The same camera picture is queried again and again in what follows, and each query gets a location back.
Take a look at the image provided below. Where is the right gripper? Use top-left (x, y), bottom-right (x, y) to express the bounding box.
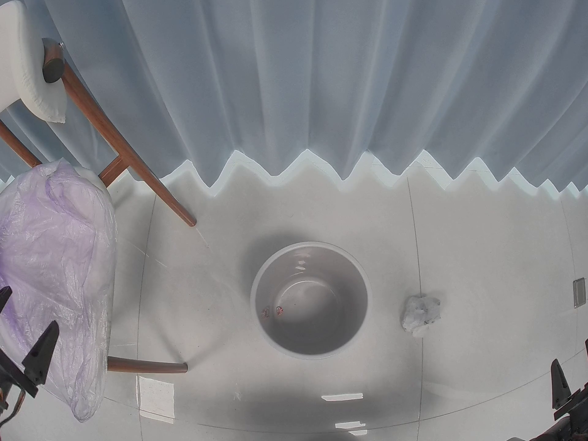
top-left (551, 338), bottom-right (588, 424)

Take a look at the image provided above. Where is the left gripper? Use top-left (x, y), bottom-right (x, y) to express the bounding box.
top-left (0, 287), bottom-right (59, 399)

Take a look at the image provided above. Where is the purple plastic bag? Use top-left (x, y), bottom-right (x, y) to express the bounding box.
top-left (0, 161), bottom-right (117, 422)

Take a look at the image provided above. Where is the white trash bin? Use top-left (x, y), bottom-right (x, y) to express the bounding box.
top-left (249, 242), bottom-right (371, 360)

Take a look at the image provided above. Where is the crumpled white paper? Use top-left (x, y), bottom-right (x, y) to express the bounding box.
top-left (401, 293), bottom-right (442, 338)

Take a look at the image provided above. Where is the white cushioned wooden chair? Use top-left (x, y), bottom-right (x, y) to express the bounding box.
top-left (0, 0), bottom-right (197, 376)

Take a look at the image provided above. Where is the pale blue curtain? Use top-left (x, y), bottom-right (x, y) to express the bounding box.
top-left (0, 0), bottom-right (588, 198)

